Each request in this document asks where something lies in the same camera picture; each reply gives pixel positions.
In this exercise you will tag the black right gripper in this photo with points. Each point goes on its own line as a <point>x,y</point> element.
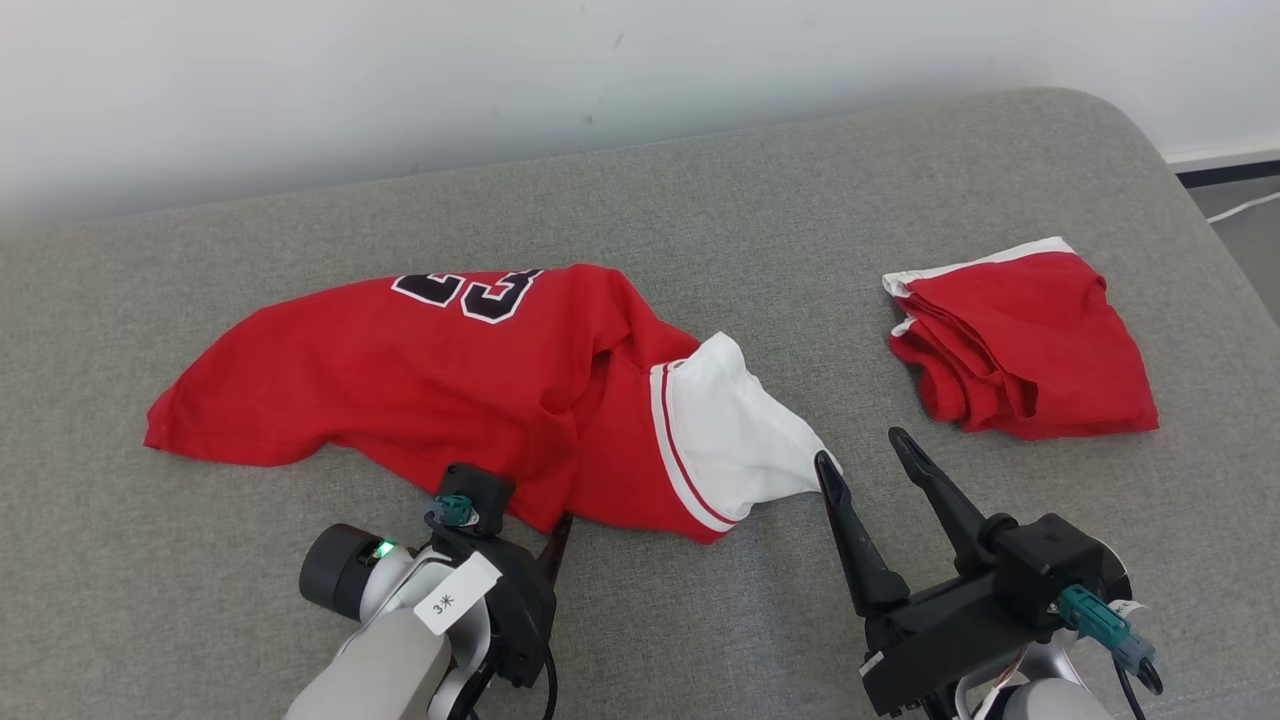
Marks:
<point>950,640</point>

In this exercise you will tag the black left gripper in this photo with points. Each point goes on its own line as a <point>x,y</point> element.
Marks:
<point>520,610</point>

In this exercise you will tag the red shorts with white waistband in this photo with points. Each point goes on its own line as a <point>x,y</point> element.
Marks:
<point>1040,350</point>

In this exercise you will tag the red jersey with white sleeves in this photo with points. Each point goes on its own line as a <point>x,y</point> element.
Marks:
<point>400,380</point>

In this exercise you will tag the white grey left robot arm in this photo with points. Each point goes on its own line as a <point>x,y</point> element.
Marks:
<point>370,660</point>

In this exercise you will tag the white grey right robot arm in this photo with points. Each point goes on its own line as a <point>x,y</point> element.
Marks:
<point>1040,700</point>

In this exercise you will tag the grey fabric sofa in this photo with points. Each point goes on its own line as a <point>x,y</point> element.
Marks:
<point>640,620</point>

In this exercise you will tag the white paper tag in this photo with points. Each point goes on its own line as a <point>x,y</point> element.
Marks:
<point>455,595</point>

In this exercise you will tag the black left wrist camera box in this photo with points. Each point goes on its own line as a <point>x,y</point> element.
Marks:
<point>480,490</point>

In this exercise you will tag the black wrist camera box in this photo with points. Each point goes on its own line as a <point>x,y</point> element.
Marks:
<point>1050,560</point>
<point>480,490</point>

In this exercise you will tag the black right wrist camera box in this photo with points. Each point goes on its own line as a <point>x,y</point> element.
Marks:
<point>1050,560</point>

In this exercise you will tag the white wall baseboard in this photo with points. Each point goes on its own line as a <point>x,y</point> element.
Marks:
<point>1230,160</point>

